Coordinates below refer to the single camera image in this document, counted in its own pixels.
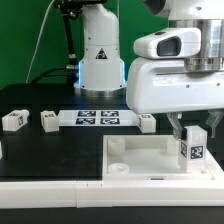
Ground white marker base plate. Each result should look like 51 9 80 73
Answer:
58 110 137 126

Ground white cable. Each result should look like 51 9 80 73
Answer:
25 0 56 84

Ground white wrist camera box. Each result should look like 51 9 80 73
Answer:
134 28 201 59

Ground black cables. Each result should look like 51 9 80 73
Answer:
29 65 80 84

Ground black camera stand pole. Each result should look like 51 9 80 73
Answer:
53 0 108 84

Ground white L-shaped fence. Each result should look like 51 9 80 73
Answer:
0 139 224 210

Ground white part left edge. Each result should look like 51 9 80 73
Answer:
0 141 3 160

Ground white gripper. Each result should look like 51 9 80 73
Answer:
126 58 224 140

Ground white square tabletop part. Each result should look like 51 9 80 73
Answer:
102 135 218 181

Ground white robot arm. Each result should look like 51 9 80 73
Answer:
75 0 224 139

